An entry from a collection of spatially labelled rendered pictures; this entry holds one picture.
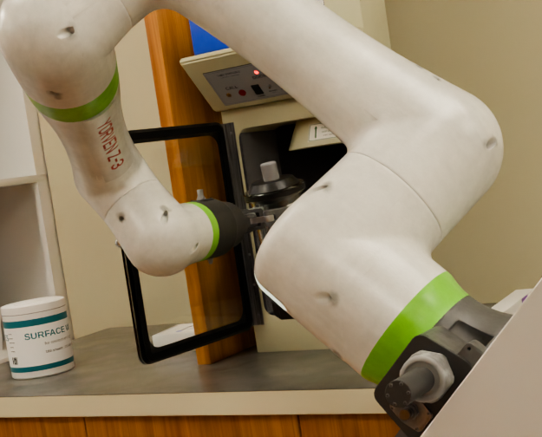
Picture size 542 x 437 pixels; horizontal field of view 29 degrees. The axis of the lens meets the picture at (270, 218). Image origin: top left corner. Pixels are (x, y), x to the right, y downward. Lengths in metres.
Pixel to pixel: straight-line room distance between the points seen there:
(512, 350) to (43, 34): 0.60
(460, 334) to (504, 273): 1.32
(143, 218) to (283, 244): 0.54
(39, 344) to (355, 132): 1.25
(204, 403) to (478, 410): 0.98
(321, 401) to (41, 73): 0.75
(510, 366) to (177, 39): 1.34
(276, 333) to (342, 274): 1.07
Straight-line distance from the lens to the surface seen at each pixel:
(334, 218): 1.00
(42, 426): 2.07
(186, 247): 1.51
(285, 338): 2.03
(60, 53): 1.16
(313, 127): 1.98
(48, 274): 2.88
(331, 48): 1.10
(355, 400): 1.65
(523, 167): 2.25
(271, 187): 1.80
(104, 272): 2.81
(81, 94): 1.23
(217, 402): 1.78
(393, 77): 1.08
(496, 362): 0.85
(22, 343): 2.21
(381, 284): 0.98
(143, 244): 1.51
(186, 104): 2.04
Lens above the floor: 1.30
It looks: 3 degrees down
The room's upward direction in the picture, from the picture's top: 9 degrees counter-clockwise
